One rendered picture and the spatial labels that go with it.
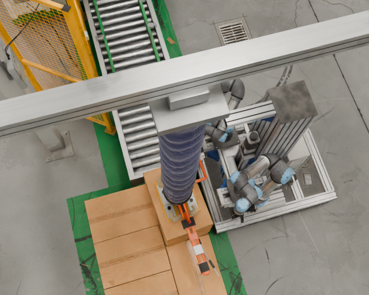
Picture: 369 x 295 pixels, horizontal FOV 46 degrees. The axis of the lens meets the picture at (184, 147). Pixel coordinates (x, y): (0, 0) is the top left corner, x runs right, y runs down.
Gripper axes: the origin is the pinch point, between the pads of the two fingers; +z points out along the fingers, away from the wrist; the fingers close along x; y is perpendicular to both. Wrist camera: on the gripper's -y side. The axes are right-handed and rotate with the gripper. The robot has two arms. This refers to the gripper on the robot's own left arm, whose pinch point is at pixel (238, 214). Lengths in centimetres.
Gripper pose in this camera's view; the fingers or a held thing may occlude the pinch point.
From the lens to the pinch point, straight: 301.5
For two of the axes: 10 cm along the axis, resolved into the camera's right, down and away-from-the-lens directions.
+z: -0.2, 3.3, 9.4
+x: 2.7, 9.1, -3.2
